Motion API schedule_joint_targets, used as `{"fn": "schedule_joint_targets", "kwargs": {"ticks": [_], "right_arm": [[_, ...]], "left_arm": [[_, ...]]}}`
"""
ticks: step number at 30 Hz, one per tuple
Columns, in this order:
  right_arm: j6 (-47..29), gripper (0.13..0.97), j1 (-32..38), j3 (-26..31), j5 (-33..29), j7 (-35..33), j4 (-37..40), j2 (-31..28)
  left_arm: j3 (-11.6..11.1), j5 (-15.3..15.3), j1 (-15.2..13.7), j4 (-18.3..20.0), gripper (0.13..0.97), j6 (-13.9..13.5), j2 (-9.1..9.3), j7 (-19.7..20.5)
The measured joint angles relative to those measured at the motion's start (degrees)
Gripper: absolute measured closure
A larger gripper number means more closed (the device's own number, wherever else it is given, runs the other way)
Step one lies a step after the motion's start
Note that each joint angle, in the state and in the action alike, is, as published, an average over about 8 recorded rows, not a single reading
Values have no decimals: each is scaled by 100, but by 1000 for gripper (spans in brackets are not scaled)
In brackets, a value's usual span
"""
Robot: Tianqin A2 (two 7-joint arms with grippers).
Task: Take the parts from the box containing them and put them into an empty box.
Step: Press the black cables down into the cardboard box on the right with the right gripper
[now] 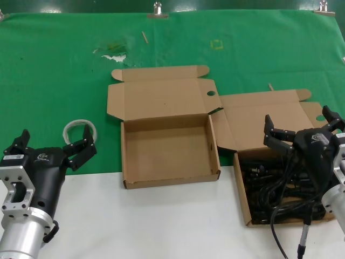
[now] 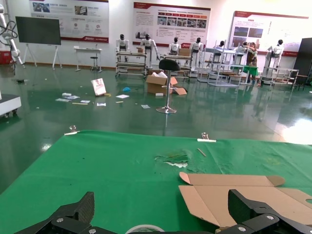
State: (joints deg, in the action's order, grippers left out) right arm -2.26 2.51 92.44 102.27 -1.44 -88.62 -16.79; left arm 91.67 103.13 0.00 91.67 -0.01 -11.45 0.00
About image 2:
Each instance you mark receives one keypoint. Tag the small white packet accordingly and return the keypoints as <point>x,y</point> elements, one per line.
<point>66,94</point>

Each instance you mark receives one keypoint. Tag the white tape roll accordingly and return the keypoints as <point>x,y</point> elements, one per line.
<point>143,228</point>

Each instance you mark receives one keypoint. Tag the black panel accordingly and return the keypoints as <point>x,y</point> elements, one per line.
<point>303,56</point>

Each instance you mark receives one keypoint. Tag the grey metal frame rack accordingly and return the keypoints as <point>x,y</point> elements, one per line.
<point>220,84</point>

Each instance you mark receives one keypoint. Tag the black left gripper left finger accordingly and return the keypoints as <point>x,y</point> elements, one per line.
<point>84,209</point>

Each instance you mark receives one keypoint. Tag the person in brown clothes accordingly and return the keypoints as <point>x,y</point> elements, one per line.
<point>252,54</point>

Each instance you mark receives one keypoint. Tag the silver binder clip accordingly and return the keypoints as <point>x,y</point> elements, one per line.
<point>206,139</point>
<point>72,131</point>

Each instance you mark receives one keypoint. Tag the small closed cardboard box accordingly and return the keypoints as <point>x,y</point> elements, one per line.
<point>140,50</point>

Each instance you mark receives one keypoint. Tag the small black stool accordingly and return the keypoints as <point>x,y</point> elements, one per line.
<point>94,58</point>

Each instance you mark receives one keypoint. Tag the white foam block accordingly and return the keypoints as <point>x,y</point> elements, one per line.
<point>159,94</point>

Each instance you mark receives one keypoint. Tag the white table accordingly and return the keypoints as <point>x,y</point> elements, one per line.
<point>87,49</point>

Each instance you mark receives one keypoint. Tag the blue cloth item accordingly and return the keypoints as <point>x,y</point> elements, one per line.
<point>126,89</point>

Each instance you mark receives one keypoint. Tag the red box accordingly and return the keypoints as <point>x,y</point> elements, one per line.
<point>5,58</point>

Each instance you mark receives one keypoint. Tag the white humanoid robot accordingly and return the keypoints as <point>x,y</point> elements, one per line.
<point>174,47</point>
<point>122,43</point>
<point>147,43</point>
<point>197,47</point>
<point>278,51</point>
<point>220,45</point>
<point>241,48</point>

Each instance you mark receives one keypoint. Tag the table with green cloth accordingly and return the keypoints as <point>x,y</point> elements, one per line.
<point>249,69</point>

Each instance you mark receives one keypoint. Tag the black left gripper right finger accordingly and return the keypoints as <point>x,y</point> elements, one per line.
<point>243,207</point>

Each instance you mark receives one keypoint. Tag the open brown cardboard box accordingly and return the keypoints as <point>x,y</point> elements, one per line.
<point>207,195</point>

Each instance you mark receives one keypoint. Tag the open cardboard box with papers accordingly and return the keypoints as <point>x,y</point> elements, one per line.
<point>156,85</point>

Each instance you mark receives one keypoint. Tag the white industrial robot arm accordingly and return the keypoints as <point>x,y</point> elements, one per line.
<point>12,46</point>

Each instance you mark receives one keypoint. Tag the red white wall poster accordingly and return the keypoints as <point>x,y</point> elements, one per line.
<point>268,26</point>
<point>170,14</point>
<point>73,19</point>

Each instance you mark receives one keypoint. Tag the black display screen on stand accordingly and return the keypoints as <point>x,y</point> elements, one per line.
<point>37,30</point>

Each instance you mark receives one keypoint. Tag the red white paper bag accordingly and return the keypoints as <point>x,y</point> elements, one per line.
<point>98,86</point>

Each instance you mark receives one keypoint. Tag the green table cloth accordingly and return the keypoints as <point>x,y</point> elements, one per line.
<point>109,170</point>

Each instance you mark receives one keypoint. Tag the metal shelf workbench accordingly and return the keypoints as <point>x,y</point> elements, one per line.
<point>131,64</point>
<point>180,58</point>

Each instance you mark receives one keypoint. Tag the black chrome bar stool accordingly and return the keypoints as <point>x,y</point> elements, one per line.
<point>169,65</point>

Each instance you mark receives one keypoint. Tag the white mobile base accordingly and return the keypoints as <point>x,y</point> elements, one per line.
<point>9,103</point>

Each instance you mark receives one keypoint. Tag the low metal workbench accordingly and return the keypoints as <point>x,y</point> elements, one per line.
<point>280,70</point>

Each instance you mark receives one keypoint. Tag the paper sheet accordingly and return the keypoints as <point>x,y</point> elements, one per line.
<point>85,101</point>
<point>145,106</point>
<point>73,97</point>
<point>122,96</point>
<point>101,104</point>
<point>63,99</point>

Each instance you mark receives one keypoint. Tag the small wooden stick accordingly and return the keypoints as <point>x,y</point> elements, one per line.
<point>201,152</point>

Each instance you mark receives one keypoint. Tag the yellow strip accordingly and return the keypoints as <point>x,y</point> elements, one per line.
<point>79,103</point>

